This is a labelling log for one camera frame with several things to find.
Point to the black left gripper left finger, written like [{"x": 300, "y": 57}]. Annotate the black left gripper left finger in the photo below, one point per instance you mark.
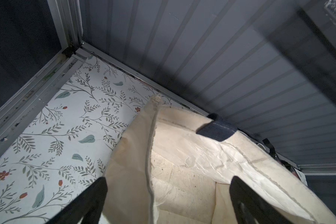
[{"x": 85, "y": 208}]

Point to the beige canvas tote bag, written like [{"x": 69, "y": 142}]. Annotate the beige canvas tote bag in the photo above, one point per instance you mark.
[{"x": 173, "y": 166}]

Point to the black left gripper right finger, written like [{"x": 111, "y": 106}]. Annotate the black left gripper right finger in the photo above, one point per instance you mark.
[{"x": 250, "y": 208}]

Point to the floral table mat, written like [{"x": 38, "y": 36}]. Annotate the floral table mat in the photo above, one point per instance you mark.
[{"x": 67, "y": 145}]

